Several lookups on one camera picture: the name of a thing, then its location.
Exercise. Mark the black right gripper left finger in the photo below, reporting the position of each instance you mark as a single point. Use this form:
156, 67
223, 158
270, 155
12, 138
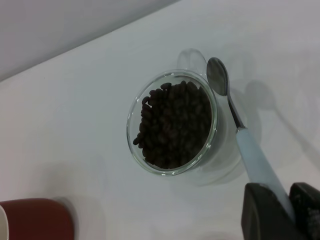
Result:
265, 220

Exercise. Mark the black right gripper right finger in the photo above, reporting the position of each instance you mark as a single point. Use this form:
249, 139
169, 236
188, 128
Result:
310, 212

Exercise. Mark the red ceramic mug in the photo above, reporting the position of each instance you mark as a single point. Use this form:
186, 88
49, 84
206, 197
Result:
37, 220

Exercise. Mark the clear double-wall glass cup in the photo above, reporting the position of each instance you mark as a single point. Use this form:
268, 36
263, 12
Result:
220, 160

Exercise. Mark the pile of coffee beans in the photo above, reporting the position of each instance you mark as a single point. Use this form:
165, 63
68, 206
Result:
175, 125

